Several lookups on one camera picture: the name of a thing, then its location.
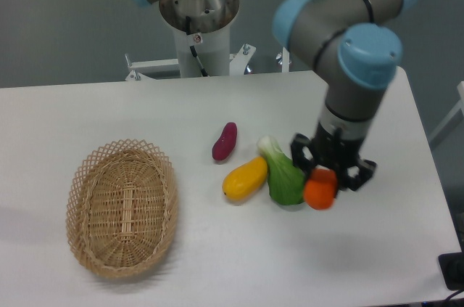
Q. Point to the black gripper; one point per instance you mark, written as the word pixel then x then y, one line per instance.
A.
pixel 335 153

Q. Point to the orange toy fruit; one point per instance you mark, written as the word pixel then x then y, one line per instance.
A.
pixel 320 189

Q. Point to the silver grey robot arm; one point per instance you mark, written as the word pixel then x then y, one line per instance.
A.
pixel 343 41

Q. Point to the green bok choy toy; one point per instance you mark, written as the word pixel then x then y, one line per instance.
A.
pixel 285 182

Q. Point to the yellow mango toy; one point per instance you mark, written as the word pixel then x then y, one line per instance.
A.
pixel 246 179

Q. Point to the purple sweet potato toy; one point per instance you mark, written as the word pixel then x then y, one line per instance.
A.
pixel 226 142

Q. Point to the black device at table corner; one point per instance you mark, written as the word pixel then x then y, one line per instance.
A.
pixel 451 265

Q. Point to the woven wicker basket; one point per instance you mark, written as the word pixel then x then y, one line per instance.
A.
pixel 122 209

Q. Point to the white metal frame leg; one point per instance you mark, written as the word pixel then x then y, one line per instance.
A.
pixel 450 121

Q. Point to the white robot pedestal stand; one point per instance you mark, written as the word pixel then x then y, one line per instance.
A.
pixel 198 55

